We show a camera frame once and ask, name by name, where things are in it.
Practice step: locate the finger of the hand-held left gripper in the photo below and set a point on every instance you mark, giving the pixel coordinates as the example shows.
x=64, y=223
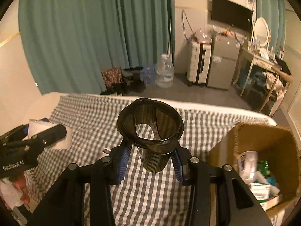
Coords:
x=14, y=134
x=50, y=135

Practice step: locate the green bottle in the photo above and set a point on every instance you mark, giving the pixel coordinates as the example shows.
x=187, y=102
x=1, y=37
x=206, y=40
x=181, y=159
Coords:
x=263, y=167

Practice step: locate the clear plastic bag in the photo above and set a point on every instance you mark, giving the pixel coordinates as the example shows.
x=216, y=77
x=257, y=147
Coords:
x=202, y=36

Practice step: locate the grey mini fridge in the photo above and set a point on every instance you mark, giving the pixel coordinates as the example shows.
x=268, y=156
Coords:
x=223, y=61

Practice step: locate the flat white box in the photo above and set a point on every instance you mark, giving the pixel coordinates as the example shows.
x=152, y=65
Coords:
x=272, y=201

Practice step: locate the blue white tissue packet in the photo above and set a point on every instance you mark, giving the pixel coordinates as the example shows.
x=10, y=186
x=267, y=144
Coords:
x=63, y=143

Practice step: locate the white plastic jar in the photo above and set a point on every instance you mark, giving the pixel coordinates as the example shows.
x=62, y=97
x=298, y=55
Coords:
x=247, y=164

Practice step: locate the large clear water bottle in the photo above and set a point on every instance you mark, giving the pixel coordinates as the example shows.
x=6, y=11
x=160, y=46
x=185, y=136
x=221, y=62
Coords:
x=164, y=71

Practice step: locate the crushed clear water bottle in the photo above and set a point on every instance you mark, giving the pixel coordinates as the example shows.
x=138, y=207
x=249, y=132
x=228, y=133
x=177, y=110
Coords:
x=148, y=75

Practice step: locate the narrow green curtain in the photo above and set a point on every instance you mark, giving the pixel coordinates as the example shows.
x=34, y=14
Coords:
x=270, y=11

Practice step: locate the thin white rod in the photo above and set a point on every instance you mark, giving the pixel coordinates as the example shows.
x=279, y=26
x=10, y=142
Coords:
x=169, y=35

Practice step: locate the white dressing desk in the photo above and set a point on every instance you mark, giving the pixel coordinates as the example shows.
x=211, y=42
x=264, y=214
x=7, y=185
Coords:
x=256, y=61

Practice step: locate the green white small box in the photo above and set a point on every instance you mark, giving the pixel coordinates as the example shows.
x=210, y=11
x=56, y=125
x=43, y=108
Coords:
x=259, y=190

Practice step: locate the black cloth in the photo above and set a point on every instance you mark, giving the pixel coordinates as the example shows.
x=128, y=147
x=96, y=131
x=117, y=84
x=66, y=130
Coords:
x=284, y=67

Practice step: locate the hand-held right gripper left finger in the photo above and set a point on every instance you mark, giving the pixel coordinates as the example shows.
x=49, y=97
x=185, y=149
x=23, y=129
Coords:
x=122, y=164

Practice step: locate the wide green curtain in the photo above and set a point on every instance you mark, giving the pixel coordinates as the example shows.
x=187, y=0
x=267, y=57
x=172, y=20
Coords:
x=82, y=35

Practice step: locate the white sliding wardrobe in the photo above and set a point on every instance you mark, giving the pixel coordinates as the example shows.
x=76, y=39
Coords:
x=292, y=75

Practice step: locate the white oval vanity mirror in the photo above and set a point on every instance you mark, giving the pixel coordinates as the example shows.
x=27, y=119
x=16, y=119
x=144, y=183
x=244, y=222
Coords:
x=261, y=31

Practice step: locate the brown cardboard box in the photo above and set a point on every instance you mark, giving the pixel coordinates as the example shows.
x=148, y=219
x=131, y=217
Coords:
x=265, y=136

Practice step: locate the white suitcase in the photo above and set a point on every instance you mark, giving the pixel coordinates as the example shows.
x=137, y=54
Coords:
x=198, y=62

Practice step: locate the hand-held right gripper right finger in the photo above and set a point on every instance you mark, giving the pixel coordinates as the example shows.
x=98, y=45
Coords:
x=178, y=168

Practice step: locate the white tube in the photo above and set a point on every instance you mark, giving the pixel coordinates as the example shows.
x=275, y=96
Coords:
x=268, y=183

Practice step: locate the brown patterned bag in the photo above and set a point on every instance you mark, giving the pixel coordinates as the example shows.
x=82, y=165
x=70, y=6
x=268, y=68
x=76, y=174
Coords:
x=111, y=78

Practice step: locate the white draped cloth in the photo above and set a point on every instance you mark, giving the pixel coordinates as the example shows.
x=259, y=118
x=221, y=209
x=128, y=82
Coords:
x=275, y=83

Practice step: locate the black shoes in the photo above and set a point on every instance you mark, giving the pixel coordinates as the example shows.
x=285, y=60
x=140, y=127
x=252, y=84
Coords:
x=131, y=86

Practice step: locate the black mesh strainer cup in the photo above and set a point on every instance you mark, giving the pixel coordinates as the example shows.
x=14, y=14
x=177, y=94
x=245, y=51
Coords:
x=150, y=131

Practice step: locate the black wall television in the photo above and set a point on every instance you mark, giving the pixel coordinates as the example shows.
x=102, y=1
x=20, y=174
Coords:
x=231, y=13

